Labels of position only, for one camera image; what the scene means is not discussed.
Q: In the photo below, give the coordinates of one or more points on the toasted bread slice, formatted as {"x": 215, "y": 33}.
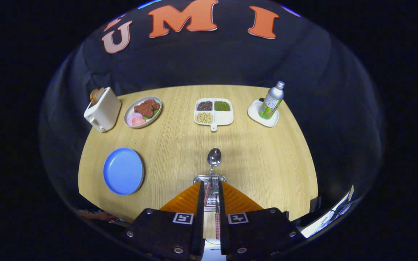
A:
{"x": 95, "y": 96}

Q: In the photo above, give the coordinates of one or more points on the blue plate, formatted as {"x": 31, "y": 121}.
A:
{"x": 123, "y": 171}

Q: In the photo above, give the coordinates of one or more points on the pile of green beans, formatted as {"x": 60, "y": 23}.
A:
{"x": 222, "y": 105}

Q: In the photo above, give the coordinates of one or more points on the green lettuce leaf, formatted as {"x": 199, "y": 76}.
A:
{"x": 156, "y": 110}

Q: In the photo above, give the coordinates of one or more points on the white toaster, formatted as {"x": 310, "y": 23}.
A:
{"x": 103, "y": 112}

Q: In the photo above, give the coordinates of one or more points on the white divided dish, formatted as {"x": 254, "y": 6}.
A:
{"x": 223, "y": 117}

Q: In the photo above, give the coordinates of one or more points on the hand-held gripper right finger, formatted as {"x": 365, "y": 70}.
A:
{"x": 252, "y": 228}

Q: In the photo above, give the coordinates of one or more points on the pink ham slices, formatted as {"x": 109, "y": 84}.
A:
{"x": 135, "y": 119}

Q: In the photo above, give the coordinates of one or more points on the pile of yellow beans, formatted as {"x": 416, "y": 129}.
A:
{"x": 204, "y": 117}

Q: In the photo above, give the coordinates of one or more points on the round white food plate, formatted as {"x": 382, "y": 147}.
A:
{"x": 129, "y": 114}

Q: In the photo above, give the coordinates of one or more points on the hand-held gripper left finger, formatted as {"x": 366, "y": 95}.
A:
{"x": 172, "y": 232}

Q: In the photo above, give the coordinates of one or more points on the silver bottle with green label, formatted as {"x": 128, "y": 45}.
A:
{"x": 271, "y": 101}

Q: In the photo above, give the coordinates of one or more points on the pile of dark red beans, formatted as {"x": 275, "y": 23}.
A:
{"x": 204, "y": 105}

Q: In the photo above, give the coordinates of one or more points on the brown steak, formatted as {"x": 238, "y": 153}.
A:
{"x": 145, "y": 107}

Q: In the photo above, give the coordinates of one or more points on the small white square saucer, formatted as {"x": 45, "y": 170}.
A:
{"x": 254, "y": 112}

